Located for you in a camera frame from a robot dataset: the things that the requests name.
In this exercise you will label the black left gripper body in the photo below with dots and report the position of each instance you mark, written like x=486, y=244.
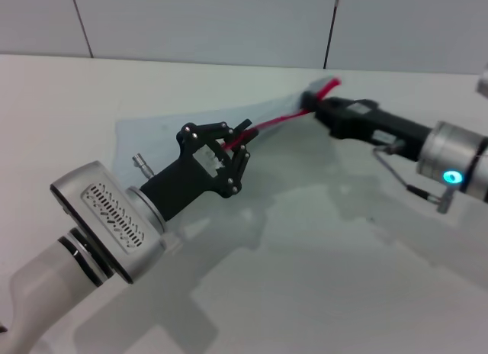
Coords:
x=190, y=178

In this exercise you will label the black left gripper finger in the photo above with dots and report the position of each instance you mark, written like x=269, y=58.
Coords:
x=241, y=161
x=207, y=129

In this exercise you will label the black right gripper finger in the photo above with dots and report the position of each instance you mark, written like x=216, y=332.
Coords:
x=309, y=101

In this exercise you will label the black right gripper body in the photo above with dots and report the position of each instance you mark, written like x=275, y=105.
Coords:
x=366, y=121

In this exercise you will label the clear document bag red zipper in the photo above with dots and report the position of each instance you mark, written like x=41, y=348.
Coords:
x=183, y=121

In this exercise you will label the silver connector plug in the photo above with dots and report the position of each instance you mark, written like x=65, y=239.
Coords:
x=142, y=165

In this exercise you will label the silver vented wrist camera box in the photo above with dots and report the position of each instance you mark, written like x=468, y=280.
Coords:
x=110, y=216

